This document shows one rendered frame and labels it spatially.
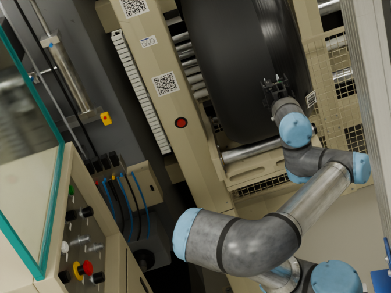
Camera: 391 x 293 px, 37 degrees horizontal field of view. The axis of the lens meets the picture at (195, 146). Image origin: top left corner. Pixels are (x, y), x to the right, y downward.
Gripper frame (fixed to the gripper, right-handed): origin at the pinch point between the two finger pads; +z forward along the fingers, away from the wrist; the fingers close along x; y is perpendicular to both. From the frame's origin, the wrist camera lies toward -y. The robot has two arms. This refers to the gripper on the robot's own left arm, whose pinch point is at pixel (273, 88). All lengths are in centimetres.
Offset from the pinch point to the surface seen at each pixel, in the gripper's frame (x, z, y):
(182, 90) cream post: 27.2, 22.7, -0.1
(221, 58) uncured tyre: 11.6, 3.2, 13.1
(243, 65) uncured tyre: 6.1, 1.9, 9.3
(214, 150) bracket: 23.9, 18.6, -23.3
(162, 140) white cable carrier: 40, 25, -16
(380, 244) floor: -30, 53, -116
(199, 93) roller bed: 25, 65, -20
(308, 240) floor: 0, 69, -113
